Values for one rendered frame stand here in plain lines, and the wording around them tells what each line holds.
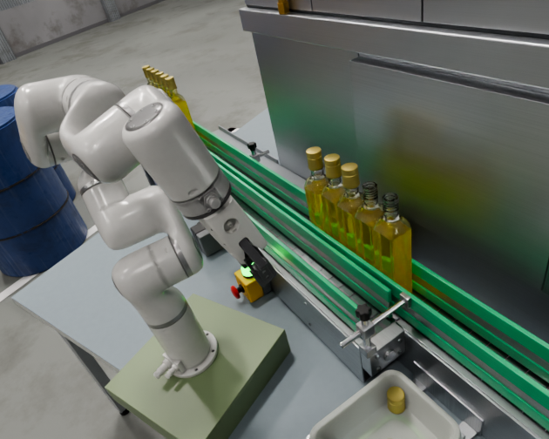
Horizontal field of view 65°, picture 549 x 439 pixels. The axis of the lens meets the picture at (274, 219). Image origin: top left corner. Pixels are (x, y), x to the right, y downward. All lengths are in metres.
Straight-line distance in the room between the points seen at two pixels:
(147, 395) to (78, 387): 1.30
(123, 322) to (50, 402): 1.10
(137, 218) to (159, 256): 0.09
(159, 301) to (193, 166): 0.44
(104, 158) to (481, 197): 0.64
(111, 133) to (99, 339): 0.86
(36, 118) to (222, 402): 0.63
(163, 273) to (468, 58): 0.64
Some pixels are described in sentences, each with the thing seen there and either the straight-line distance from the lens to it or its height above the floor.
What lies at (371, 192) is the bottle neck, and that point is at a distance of 0.86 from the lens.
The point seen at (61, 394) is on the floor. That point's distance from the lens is 2.38.
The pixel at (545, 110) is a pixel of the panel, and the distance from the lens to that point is 0.74.
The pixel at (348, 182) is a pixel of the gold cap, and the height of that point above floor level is 1.13.
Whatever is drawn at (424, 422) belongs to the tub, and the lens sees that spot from 0.95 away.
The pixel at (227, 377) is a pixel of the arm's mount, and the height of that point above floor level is 0.82.
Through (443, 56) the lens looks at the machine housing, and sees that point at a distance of 0.82.
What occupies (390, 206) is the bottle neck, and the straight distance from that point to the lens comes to 0.83.
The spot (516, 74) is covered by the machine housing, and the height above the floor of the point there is 1.35.
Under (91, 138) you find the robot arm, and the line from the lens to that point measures 0.56.
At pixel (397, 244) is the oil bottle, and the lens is 0.87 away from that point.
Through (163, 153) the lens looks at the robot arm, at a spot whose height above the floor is 1.42.
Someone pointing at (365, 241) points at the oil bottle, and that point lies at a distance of 0.93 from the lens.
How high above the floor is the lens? 1.62
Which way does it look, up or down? 36 degrees down
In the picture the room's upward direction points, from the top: 14 degrees counter-clockwise
